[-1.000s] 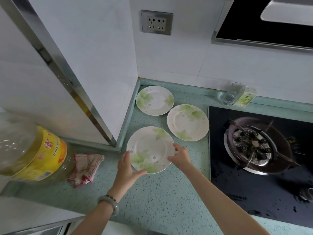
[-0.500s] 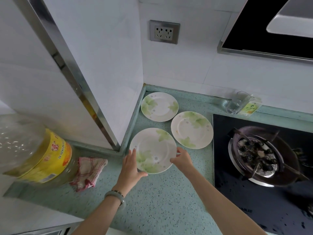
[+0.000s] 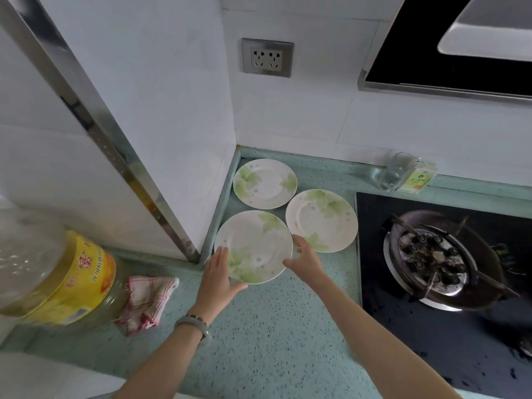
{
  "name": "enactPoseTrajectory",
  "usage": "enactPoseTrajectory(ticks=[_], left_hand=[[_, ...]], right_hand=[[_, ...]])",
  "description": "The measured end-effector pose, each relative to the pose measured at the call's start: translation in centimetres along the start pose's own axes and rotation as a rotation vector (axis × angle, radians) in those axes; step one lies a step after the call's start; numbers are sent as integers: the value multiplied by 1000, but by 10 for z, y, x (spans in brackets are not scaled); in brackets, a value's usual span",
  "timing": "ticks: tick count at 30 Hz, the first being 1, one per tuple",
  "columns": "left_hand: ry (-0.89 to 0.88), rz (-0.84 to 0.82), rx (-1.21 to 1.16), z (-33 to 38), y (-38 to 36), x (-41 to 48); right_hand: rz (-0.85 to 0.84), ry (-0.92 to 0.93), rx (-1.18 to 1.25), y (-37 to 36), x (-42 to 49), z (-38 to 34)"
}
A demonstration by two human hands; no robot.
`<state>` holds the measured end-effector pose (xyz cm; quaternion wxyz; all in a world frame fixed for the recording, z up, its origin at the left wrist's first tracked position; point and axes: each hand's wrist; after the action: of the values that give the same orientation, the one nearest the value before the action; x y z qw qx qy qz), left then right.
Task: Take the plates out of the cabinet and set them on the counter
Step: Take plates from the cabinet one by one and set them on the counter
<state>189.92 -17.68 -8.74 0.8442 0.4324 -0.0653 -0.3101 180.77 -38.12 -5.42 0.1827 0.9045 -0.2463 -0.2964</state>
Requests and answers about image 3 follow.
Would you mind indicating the small green yellow box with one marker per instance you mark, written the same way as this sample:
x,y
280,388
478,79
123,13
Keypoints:
x,y
420,178

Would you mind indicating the pink dish cloth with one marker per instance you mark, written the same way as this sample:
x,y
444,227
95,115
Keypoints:
x,y
145,303

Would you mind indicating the black steel range hood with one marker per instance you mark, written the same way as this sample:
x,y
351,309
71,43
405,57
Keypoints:
x,y
407,58

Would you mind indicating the yellow label cooking oil bottle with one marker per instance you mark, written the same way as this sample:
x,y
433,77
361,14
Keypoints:
x,y
70,282

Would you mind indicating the metal gas burner grate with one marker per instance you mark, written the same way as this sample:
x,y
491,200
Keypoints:
x,y
432,261

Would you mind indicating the white green leaf plate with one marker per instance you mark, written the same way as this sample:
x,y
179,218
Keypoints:
x,y
266,184
322,222
253,245

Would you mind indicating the person's right forearm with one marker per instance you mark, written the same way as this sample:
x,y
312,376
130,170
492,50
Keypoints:
x,y
382,349

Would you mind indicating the pale green jade bangle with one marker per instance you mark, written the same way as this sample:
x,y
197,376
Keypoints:
x,y
199,326

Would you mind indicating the person's left forearm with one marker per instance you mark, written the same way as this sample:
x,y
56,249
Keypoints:
x,y
162,369

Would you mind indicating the grey wall socket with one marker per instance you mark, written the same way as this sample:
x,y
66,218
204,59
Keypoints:
x,y
268,57

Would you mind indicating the person's left hand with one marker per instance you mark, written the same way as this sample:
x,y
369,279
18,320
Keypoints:
x,y
218,286

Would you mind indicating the metal corner strip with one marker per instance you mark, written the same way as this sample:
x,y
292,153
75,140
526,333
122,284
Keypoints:
x,y
104,128

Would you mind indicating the person's right hand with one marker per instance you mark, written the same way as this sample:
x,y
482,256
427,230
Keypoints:
x,y
309,265

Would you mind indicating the clear glass cup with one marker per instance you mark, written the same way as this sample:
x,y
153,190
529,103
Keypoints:
x,y
395,174

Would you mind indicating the black glass gas stove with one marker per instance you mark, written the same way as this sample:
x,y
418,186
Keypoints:
x,y
436,349

